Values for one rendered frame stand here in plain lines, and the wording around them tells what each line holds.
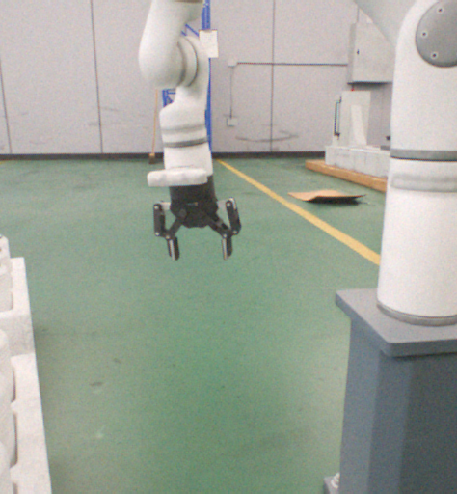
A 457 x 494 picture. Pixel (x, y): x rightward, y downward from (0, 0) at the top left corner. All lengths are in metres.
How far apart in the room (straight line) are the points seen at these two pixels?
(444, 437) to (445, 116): 0.34
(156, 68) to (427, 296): 0.46
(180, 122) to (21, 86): 6.29
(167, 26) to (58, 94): 6.19
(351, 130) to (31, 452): 4.54
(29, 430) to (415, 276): 0.45
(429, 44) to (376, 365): 0.32
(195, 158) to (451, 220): 0.38
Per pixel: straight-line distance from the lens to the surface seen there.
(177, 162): 0.72
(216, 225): 0.75
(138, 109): 6.74
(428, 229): 0.50
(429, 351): 0.51
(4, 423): 0.55
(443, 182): 0.50
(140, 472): 0.78
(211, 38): 6.14
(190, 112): 0.72
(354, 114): 4.89
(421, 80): 0.50
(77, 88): 6.82
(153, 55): 0.70
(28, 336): 0.92
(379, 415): 0.57
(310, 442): 0.84
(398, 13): 0.58
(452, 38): 0.50
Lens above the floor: 0.51
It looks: 15 degrees down
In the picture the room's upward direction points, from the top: straight up
